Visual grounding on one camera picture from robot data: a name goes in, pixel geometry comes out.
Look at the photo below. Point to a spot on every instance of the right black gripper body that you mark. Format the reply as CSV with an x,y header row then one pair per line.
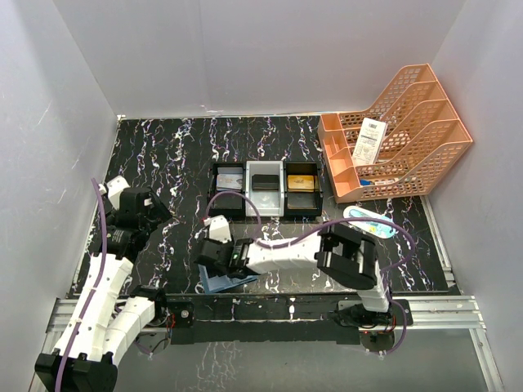
x,y
210,256

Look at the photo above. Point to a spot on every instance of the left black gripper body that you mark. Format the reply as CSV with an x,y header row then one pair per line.
x,y
151,205

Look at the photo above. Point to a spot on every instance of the blue leather card holder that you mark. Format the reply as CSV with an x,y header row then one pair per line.
x,y
214,284

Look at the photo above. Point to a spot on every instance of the three-compartment black white tray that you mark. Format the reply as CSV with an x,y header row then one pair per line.
x,y
237,205

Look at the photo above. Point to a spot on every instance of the orange mesh file organizer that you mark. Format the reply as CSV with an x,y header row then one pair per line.
x,y
425,137

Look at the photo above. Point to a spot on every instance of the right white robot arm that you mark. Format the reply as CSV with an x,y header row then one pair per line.
x,y
346,255

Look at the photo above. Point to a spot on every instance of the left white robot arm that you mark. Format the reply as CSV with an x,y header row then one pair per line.
x,y
98,333

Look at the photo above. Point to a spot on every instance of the black credit card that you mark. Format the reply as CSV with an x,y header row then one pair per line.
x,y
265,182

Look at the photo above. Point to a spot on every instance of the gold credit card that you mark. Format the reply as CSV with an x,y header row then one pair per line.
x,y
301,183

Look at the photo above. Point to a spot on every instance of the white paper receipt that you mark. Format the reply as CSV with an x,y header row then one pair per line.
x,y
369,141

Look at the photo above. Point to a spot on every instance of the aluminium frame rail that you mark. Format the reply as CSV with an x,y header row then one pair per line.
x,y
186,320

